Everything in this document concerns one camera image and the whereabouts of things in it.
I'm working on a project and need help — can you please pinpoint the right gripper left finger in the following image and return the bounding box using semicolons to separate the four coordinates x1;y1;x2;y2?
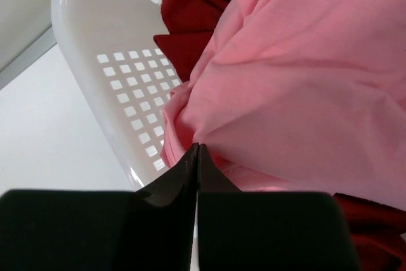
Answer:
1;144;199;270

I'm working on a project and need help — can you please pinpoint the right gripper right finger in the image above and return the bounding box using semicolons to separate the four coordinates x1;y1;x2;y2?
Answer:
197;145;360;270

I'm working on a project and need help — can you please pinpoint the pink t shirt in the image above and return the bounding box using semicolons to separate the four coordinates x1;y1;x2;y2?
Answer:
159;0;406;211

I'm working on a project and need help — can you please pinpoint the white plastic basket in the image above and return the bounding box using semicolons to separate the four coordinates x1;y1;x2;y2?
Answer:
51;0;180;189

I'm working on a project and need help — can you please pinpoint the dark red t shirt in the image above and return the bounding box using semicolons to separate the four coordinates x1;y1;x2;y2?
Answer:
153;0;406;271

